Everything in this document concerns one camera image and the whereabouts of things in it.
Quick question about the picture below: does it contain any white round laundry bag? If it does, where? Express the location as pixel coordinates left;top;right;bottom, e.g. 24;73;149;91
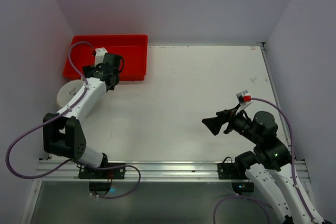
56;80;84;109

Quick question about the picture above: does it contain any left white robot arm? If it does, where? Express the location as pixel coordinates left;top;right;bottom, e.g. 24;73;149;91
43;52;124;167

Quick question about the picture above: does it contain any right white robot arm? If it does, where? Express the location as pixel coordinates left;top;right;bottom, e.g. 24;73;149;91
202;108;328;223

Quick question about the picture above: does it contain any red plastic tray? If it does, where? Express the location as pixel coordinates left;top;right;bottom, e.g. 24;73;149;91
71;35;148;81

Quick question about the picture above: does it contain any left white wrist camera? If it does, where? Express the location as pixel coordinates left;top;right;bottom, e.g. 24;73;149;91
94;47;108;66

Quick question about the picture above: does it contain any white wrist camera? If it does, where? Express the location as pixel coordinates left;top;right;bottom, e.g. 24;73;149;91
94;47;108;66
236;90;253;110

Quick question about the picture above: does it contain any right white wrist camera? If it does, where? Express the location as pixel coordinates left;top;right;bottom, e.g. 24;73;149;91
236;90;253;110

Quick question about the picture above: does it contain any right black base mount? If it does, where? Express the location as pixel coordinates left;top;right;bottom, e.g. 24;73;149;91
217;156;255;195

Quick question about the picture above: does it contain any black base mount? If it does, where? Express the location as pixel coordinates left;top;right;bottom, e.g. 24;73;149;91
217;156;255;195
77;165;125;196

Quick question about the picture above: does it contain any aluminium rail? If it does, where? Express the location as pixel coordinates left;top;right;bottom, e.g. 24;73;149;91
35;159;310;183

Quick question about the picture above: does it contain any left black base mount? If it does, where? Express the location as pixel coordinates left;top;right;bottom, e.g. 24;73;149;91
77;165;125;196

